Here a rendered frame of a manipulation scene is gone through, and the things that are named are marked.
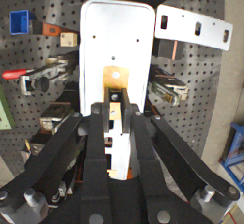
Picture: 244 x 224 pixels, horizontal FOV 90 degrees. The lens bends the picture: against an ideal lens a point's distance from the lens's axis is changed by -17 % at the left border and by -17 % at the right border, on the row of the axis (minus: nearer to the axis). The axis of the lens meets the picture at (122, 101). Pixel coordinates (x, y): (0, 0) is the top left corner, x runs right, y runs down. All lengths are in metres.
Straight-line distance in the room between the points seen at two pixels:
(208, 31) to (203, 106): 0.58
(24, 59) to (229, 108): 2.27
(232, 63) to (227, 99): 0.47
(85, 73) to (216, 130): 2.10
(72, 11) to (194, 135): 1.08
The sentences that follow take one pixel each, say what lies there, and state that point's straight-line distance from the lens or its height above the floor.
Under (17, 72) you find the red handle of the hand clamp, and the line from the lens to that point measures 0.40.
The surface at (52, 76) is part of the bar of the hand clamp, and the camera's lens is 0.38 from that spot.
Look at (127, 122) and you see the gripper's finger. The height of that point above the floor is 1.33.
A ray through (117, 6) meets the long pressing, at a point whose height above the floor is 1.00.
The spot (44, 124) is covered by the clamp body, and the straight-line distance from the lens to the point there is 0.50.
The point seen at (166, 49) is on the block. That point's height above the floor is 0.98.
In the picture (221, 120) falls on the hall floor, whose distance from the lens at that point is 2.30.
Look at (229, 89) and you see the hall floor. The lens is 2.14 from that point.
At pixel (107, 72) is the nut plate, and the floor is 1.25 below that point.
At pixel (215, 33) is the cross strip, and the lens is 0.58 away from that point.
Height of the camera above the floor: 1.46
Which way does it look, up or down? 67 degrees down
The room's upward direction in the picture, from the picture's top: 169 degrees clockwise
